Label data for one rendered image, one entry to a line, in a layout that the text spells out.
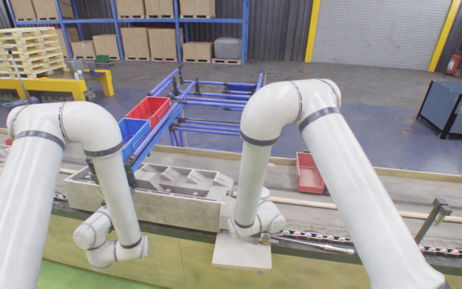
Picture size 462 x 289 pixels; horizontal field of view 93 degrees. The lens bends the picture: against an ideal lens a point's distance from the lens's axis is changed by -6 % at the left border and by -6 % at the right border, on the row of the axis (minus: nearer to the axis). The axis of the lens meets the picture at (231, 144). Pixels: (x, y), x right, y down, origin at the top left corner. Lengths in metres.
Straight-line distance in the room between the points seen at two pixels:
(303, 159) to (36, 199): 1.76
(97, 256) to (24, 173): 0.53
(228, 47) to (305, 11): 3.57
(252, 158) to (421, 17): 12.07
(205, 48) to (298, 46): 4.08
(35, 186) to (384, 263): 0.77
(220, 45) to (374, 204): 9.71
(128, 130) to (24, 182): 0.93
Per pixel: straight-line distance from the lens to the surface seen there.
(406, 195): 2.15
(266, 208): 1.07
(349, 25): 11.58
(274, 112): 0.61
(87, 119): 0.75
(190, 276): 1.85
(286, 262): 1.54
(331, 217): 1.70
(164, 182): 1.57
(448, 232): 2.01
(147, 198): 1.42
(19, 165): 0.71
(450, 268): 1.78
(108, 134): 0.76
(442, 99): 5.78
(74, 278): 2.50
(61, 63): 7.29
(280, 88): 0.63
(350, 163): 0.60
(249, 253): 1.34
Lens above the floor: 1.89
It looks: 30 degrees down
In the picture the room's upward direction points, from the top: 1 degrees clockwise
